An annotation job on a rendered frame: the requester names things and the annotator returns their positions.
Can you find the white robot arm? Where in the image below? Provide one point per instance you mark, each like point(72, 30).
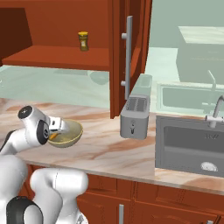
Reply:
point(43, 186)

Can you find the red-brown base cabinet door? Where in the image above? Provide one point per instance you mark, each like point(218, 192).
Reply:
point(99, 211)
point(169, 215)

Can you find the yellow-green bowl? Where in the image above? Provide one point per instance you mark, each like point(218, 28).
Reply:
point(73, 137)

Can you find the red-brown wall cabinet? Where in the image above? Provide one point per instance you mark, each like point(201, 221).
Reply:
point(55, 55)

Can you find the silver sink faucet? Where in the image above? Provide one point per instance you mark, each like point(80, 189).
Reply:
point(215, 112)

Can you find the wide red-brown drawer front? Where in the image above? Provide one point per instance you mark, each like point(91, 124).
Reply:
point(180, 198)

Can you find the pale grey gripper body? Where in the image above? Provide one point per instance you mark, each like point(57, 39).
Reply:
point(65, 126)

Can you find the grey sink basin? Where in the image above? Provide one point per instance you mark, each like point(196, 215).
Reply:
point(186, 145)

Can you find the yellow spice jar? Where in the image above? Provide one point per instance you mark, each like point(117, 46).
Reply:
point(83, 41)

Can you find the grey toaster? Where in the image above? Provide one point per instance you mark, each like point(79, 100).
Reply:
point(134, 122)

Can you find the orange carrot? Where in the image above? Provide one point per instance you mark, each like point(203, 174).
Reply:
point(53, 136)

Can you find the red-brown wall cabinet door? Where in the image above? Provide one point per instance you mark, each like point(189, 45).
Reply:
point(116, 58)

